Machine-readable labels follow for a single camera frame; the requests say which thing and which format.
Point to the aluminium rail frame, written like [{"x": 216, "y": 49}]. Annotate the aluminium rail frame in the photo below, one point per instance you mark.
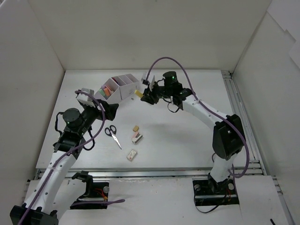
[{"x": 174, "y": 143}]

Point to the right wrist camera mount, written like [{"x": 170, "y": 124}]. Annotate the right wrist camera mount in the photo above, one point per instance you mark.
[{"x": 150, "y": 83}]

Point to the pink white stapler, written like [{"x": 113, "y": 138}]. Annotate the pink white stapler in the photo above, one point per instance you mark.
[{"x": 136, "y": 137}]

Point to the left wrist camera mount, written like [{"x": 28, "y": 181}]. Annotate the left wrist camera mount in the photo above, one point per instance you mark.
[{"x": 84, "y": 99}]

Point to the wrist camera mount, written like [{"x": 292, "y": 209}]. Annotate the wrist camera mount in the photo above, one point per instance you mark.
[
  {"x": 150, "y": 83},
  {"x": 84, "y": 99}
]

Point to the tan eraser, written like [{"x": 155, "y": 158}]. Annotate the tan eraser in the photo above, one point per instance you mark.
[{"x": 136, "y": 128}]

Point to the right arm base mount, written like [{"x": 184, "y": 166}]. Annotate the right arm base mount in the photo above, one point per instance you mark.
[{"x": 205, "y": 196}]

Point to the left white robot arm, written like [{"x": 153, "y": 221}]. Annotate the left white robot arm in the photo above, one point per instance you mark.
[{"x": 45, "y": 206}]

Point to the yellow highlighter marker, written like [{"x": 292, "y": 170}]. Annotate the yellow highlighter marker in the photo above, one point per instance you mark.
[{"x": 138, "y": 93}]

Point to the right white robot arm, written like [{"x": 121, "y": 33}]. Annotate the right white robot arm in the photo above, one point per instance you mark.
[{"x": 227, "y": 131}]

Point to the white pink desk organizer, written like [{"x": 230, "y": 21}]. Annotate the white pink desk organizer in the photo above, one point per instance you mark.
[{"x": 126, "y": 88}]

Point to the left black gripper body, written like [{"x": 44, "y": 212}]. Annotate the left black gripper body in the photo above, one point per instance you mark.
[{"x": 103, "y": 109}]

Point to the green highlighter marker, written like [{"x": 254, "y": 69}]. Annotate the green highlighter marker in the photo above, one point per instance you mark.
[{"x": 101, "y": 91}]

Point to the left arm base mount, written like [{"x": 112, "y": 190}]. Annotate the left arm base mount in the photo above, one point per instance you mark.
[{"x": 97, "y": 193}]

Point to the orange capped marker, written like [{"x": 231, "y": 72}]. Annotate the orange capped marker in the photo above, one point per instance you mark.
[{"x": 107, "y": 92}]

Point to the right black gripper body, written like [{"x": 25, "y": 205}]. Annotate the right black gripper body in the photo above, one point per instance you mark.
[{"x": 151, "y": 93}]

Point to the black handled scissors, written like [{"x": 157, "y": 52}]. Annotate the black handled scissors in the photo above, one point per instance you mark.
[{"x": 111, "y": 131}]

